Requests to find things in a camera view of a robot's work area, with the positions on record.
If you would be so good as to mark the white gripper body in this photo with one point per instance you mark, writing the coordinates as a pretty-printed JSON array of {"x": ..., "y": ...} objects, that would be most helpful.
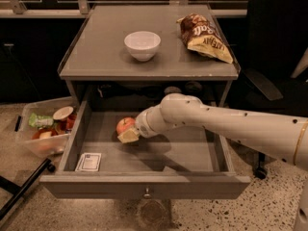
[{"x": 141, "y": 124}]

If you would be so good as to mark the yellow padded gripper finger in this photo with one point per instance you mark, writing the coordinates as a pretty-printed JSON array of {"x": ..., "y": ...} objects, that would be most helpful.
[{"x": 130, "y": 134}]

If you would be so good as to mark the red apple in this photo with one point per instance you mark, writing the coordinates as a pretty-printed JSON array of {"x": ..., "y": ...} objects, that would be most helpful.
[{"x": 125, "y": 125}]

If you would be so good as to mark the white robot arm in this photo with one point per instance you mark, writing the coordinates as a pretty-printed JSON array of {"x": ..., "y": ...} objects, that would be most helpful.
[{"x": 240, "y": 129}]

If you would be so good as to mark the open grey top drawer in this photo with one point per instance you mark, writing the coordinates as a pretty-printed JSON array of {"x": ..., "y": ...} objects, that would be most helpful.
[{"x": 185, "y": 163}]

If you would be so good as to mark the small metal drawer knob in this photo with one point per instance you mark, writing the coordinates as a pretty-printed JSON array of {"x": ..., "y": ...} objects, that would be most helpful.
[{"x": 147, "y": 194}]

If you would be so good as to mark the grey cabinet with glass top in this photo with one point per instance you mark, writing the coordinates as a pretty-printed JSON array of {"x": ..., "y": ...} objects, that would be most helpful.
[{"x": 99, "y": 52}]

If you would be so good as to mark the dark round can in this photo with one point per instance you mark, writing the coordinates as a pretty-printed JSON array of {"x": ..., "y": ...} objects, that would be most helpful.
[
  {"x": 193, "y": 87},
  {"x": 170, "y": 90}
]

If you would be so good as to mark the white paper card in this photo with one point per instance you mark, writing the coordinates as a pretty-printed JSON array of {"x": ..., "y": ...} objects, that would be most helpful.
[{"x": 89, "y": 162}]

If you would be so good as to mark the small white bowl in bin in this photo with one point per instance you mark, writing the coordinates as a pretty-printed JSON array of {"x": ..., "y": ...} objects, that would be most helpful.
[{"x": 63, "y": 113}]

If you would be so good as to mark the white ceramic bowl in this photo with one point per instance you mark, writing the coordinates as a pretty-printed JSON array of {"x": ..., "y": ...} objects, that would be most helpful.
[{"x": 142, "y": 45}]

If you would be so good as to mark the clear plastic storage bin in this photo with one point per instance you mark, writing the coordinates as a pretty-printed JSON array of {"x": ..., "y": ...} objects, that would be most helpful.
[{"x": 51, "y": 140}]

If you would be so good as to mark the green snack packet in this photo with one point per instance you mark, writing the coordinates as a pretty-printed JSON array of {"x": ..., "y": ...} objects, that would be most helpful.
[{"x": 40, "y": 121}]

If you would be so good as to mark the brown yellow chip bag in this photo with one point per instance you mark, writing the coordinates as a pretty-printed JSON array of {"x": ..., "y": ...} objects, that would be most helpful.
[{"x": 200, "y": 35}]

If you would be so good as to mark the black stand leg with caster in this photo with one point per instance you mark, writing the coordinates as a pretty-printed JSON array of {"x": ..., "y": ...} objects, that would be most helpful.
[{"x": 18, "y": 191}]

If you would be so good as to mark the black office chair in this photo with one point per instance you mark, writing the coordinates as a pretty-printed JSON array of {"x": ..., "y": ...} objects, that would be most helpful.
[{"x": 275, "y": 73}]

